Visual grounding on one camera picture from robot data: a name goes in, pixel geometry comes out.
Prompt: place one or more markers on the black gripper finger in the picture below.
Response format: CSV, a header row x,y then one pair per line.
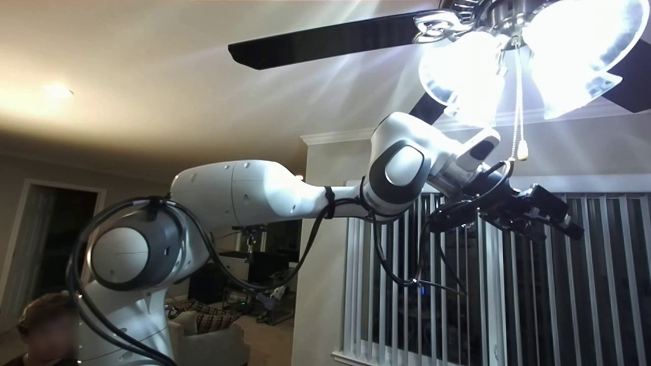
x,y
564,224
551,197

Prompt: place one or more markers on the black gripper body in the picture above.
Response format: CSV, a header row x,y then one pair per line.
x,y
505,205

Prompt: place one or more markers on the small orange object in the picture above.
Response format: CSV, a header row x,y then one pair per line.
x,y
523,151

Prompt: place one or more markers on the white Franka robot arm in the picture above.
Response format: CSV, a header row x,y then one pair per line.
x,y
236,193

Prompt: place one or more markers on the dark ceiling fan blade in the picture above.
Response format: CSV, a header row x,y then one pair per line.
x,y
428,107
632,78
326,40

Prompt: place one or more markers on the silver ceiling fan housing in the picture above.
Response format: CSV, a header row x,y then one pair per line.
x,y
475,17

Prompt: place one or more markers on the white vertical window blinds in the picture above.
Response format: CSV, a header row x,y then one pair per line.
x,y
596,290

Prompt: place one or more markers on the light sofa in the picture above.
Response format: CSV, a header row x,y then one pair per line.
x,y
230,331

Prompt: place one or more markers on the white door frame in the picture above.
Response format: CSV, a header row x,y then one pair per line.
x,y
17,236

